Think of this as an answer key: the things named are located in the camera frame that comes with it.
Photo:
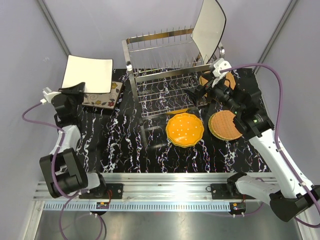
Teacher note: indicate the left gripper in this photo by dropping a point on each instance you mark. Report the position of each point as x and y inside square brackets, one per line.
[76, 90]

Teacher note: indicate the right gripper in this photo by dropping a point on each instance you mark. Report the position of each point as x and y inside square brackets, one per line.
[201, 90]

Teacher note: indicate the orange rounded-square wicker plate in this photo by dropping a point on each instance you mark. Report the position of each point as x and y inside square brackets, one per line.
[207, 77]

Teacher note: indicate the white black-rimmed square plate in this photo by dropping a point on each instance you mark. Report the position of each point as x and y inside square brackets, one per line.
[95, 73]

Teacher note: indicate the cream floral square plate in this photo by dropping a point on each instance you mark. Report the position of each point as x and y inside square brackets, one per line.
[104, 100]

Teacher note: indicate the round brown wicker plate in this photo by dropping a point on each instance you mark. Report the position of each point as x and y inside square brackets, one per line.
[223, 126]

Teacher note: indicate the orange ceramic plate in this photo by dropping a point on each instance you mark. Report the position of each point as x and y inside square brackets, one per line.
[184, 125]

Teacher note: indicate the black rimmed square plate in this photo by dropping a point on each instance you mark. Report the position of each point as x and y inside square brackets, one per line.
[209, 28]

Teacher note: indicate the green ceramic plate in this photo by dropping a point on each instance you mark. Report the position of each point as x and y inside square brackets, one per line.
[184, 142]

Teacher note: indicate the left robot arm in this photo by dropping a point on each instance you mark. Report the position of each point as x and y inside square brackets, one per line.
[61, 168]

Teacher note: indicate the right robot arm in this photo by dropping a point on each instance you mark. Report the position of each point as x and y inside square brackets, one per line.
[294, 193]

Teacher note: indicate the stainless steel dish rack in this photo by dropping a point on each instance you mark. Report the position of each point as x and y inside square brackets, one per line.
[162, 66]

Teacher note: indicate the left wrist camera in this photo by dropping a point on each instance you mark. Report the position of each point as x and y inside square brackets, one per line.
[48, 95]

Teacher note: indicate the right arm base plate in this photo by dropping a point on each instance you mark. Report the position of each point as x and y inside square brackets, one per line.
[220, 191]

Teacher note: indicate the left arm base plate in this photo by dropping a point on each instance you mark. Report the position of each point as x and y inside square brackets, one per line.
[110, 191]

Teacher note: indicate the aluminium mounting rail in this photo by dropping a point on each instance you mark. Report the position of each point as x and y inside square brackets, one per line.
[159, 187]

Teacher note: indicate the slotted cable duct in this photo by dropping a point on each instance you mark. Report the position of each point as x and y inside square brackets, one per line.
[144, 206]

